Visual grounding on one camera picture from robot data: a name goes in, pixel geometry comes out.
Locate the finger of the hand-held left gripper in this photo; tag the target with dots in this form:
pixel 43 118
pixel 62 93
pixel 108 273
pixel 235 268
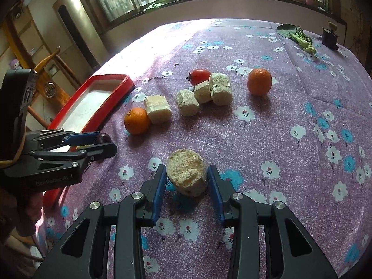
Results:
pixel 82 138
pixel 101 151

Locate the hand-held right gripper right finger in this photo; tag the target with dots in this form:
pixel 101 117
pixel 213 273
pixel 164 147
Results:
pixel 214 197

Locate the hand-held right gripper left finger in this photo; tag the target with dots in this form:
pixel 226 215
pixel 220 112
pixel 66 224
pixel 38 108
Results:
pixel 159 197

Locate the dark purple grape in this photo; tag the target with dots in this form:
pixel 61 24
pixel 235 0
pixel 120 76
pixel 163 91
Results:
pixel 103 138

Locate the beige corn cob piece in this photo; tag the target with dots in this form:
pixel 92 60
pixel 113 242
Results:
pixel 186 171

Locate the red tray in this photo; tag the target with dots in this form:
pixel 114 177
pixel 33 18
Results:
pixel 98 96

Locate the corn piece small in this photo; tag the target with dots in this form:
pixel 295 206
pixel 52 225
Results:
pixel 202 93

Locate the red tomato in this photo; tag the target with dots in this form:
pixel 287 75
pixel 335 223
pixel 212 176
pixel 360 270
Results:
pixel 200 76

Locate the person's left hand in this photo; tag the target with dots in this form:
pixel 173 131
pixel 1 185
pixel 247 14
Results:
pixel 30 212

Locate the purple plush toy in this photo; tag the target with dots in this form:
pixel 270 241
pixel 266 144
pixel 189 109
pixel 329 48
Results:
pixel 15 64

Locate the orange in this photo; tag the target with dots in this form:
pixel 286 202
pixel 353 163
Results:
pixel 259 81
pixel 137 121

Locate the wooden chair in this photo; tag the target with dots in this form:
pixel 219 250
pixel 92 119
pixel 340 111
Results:
pixel 49 61

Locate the purple floral tablecloth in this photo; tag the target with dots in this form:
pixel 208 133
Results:
pixel 261 151

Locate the corn piece beside orange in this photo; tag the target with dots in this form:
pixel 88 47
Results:
pixel 157 109

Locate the wooden cabinet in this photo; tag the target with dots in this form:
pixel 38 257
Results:
pixel 26 37

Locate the corn piece centre left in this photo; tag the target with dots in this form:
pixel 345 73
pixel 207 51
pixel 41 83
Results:
pixel 187 103

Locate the standing air conditioner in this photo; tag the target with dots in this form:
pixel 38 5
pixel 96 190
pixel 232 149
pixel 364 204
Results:
pixel 78 32

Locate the corn piece large right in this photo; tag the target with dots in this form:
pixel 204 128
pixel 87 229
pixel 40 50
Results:
pixel 221 88

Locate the green bok choy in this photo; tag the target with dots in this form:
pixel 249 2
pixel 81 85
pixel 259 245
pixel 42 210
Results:
pixel 300 37

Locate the black device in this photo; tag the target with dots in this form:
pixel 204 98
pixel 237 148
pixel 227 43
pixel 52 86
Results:
pixel 330 39

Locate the green bottle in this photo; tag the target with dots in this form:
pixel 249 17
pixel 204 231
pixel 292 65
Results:
pixel 325 1

